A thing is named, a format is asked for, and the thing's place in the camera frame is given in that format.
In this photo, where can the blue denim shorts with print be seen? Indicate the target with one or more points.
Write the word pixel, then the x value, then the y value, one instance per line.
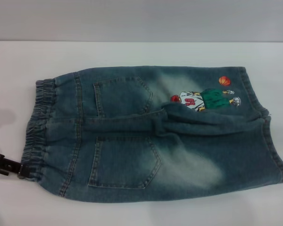
pixel 136 150

